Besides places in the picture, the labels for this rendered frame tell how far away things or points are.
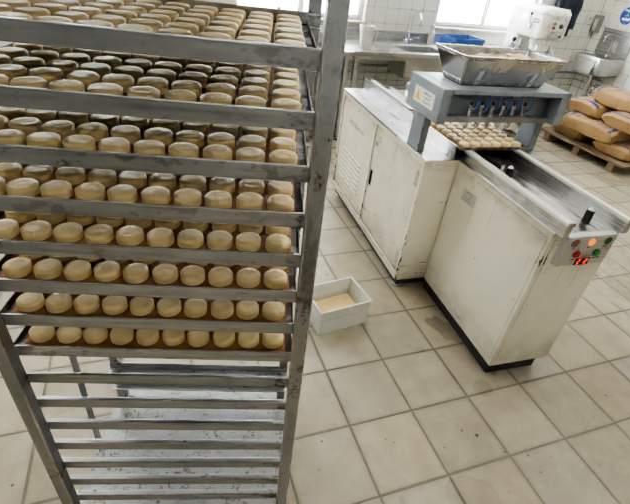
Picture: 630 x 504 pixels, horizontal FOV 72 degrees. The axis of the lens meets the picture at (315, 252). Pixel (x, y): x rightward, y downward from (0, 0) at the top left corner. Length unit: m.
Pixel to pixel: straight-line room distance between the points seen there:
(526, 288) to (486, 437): 0.66
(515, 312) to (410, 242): 0.71
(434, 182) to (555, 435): 1.28
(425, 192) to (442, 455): 1.24
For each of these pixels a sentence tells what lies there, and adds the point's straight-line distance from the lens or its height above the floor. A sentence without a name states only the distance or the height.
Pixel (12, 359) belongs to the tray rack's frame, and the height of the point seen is 0.87.
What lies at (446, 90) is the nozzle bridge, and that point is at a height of 1.18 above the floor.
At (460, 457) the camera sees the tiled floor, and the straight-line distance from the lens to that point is 2.05.
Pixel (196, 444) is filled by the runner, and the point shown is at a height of 0.52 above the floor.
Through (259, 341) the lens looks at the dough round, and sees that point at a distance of 1.06.
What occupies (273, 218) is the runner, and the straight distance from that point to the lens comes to 0.78.
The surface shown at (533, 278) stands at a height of 0.62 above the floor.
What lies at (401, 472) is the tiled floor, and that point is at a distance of 1.93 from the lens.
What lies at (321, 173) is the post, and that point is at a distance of 0.71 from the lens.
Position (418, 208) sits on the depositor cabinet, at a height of 0.57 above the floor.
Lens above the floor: 1.63
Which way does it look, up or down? 35 degrees down
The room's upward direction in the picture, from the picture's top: 7 degrees clockwise
